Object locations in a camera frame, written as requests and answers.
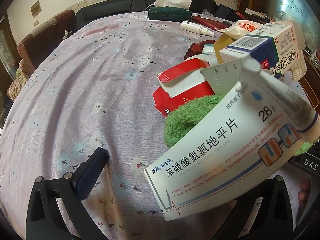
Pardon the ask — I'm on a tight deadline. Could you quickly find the red wallet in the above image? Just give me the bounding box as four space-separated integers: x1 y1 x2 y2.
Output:
191 15 234 32

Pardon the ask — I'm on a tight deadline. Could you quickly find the etched mirror panel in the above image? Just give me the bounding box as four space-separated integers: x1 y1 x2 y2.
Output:
274 0 320 50

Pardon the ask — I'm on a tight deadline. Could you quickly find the dark red snack wrapper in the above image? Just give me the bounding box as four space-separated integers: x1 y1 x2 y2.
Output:
184 42 218 60

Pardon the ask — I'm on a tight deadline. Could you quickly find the brown armchair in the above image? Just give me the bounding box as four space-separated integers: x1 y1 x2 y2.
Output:
17 9 75 77

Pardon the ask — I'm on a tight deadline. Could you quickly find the white packet red print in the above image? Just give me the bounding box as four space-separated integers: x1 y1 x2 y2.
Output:
219 20 263 39

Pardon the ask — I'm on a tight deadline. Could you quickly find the beige wall plaque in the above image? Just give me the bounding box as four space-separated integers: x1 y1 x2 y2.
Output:
30 1 42 18

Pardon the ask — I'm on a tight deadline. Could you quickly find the red cardboard carton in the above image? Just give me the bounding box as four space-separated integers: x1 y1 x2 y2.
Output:
153 57 218 117

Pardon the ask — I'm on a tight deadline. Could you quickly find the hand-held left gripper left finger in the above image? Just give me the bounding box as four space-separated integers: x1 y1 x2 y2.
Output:
26 147 110 240

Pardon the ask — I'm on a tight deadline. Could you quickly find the white spray bottle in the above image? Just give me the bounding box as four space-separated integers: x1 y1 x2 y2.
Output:
180 20 215 37

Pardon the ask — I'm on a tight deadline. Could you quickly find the white cardboard medicine box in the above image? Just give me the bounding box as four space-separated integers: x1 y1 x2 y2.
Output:
144 59 320 222

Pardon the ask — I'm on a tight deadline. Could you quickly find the black paper bag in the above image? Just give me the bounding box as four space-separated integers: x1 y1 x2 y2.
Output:
215 4 238 20

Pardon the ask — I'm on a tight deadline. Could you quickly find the green fuzzy cloth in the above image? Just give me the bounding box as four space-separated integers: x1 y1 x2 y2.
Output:
164 94 320 155

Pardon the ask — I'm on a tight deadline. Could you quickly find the teal packet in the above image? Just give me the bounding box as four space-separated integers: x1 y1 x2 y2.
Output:
202 44 217 55

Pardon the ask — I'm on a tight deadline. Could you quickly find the stack of paper cups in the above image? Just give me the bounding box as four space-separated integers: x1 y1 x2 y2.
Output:
285 52 308 82

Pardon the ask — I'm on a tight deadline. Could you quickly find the patterned fabric bundle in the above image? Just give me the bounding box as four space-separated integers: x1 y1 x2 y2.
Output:
7 60 32 102

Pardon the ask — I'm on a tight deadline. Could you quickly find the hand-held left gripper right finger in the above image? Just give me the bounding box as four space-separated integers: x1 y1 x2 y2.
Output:
200 175 299 240

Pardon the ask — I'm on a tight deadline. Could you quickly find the black leather sofa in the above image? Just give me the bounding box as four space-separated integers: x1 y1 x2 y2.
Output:
75 0 218 30

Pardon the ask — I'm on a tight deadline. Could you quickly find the green tissue box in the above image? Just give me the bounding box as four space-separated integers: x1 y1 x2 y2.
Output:
147 0 193 21

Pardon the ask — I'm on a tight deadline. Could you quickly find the white charger cable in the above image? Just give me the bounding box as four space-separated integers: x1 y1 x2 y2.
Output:
47 21 73 39

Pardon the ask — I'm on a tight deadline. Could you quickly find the blue and white medicine box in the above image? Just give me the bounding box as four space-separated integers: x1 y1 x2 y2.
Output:
219 21 307 77

